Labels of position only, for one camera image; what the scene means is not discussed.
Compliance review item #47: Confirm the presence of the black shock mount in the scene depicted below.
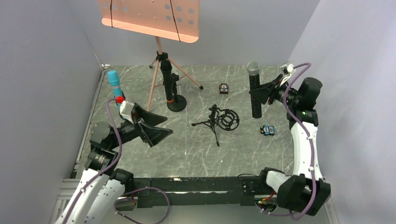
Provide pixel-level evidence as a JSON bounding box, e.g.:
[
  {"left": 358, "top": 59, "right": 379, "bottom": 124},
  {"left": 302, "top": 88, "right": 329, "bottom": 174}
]
[{"left": 192, "top": 104, "right": 240, "bottom": 147}]

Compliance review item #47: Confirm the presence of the black round-base mic stand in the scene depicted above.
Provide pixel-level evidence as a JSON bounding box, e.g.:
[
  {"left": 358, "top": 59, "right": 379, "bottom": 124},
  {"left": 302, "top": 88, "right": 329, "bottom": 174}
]
[{"left": 165, "top": 73, "right": 187, "bottom": 112}]

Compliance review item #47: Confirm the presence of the blue microphone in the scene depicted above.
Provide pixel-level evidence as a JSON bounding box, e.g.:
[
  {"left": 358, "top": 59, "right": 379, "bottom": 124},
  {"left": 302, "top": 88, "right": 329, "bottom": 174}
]
[{"left": 107, "top": 70, "right": 123, "bottom": 98}]

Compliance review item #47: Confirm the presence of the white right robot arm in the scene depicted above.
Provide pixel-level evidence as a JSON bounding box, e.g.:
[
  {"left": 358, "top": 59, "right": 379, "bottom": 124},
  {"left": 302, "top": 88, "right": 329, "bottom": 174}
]
[{"left": 249, "top": 77, "right": 331, "bottom": 216}]

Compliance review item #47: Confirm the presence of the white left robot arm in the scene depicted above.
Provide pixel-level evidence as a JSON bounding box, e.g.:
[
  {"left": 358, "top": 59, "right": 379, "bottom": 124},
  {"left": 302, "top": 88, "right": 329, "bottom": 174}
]
[{"left": 55, "top": 101, "right": 173, "bottom": 224}]

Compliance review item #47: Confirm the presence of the pink music stand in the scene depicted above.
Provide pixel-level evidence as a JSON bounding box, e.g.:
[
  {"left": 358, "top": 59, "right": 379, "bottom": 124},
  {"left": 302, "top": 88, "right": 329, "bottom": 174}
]
[{"left": 97, "top": 0, "right": 203, "bottom": 109}]

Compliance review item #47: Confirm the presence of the blue owl block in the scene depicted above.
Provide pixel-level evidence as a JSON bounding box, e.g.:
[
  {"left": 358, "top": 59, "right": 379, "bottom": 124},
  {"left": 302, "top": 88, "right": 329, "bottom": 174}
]
[{"left": 260, "top": 124, "right": 275, "bottom": 136}]

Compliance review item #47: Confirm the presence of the red owl block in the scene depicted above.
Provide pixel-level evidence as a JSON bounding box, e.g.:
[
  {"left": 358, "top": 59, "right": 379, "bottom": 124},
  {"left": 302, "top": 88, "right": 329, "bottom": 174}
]
[{"left": 219, "top": 83, "right": 229, "bottom": 94}]

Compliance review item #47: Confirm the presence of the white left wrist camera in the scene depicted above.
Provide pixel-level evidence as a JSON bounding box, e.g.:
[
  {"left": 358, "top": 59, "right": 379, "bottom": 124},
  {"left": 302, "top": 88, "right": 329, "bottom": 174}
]
[{"left": 115, "top": 96, "right": 135, "bottom": 122}]

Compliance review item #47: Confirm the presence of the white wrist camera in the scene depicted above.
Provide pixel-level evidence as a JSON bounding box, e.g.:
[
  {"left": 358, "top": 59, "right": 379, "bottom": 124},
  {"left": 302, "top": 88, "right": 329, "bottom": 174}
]
[
  {"left": 280, "top": 63, "right": 297, "bottom": 86},
  {"left": 115, "top": 96, "right": 135, "bottom": 122}
]

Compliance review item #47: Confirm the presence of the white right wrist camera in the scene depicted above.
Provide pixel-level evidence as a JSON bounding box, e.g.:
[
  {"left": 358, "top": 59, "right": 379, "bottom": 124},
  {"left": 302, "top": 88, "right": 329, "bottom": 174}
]
[{"left": 280, "top": 63, "right": 297, "bottom": 86}]

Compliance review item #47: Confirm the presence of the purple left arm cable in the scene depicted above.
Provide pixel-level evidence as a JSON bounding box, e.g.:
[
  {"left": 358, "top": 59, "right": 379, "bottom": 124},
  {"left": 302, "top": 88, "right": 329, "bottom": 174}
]
[{"left": 62, "top": 98, "right": 171, "bottom": 224}]

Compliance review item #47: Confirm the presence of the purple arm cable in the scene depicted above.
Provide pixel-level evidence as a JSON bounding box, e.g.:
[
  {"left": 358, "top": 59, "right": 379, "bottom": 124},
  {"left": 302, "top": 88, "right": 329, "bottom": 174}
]
[
  {"left": 62, "top": 98, "right": 171, "bottom": 224},
  {"left": 255, "top": 63, "right": 318, "bottom": 221}
]

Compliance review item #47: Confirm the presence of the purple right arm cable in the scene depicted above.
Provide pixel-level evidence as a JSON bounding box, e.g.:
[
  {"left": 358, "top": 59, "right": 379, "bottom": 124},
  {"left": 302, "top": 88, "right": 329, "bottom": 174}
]
[{"left": 255, "top": 63, "right": 318, "bottom": 221}]

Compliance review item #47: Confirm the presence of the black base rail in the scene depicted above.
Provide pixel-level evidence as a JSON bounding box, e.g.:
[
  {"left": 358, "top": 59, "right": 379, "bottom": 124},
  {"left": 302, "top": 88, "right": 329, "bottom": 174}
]
[{"left": 115, "top": 175, "right": 275, "bottom": 211}]

